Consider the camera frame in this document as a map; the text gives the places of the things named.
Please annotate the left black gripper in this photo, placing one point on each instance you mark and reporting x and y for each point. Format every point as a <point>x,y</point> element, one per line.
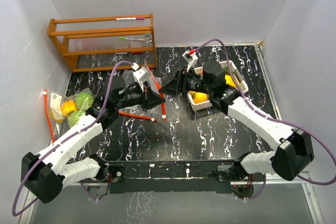
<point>152,98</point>

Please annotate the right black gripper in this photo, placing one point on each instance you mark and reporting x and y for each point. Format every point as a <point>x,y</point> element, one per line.
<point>171,87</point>

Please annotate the light green cabbage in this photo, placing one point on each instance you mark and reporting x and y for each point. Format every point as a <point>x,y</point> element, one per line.
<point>84,100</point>

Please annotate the dark green cabbage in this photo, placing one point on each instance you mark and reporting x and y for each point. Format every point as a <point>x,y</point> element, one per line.
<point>74,117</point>

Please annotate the yellow bell pepper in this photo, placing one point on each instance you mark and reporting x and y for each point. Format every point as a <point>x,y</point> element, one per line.
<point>67,108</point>

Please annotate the clear red zip bag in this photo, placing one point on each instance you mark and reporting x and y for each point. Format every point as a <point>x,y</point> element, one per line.
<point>52,103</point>

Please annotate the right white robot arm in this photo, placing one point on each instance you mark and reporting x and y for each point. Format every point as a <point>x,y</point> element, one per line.
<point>291,149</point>

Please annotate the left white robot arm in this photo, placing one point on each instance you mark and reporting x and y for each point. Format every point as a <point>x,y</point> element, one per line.
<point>46,173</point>

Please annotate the orange fruit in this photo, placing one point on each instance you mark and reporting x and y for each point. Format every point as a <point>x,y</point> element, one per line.
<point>198,97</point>

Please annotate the white plastic basket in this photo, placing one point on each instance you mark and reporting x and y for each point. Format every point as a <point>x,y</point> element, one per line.
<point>229,69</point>

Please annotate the yellow banana bunch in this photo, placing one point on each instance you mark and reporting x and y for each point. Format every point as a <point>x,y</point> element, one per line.
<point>229,81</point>

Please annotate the wooden orange shelf rack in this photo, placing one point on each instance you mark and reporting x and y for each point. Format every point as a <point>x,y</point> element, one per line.
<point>99,36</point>

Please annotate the green marker pen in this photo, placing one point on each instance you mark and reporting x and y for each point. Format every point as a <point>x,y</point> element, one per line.
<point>132,39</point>

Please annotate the pink white marker pen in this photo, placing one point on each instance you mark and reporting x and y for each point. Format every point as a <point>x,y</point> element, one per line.
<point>130,18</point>

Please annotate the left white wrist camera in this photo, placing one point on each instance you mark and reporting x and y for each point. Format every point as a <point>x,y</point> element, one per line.
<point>140,74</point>

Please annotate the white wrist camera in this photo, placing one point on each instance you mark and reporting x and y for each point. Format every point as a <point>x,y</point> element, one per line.
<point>191,58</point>
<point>140,74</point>

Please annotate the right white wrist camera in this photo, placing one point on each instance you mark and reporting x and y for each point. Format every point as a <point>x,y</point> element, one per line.
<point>191,58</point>

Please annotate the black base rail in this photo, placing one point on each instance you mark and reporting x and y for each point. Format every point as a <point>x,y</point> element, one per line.
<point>174,176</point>

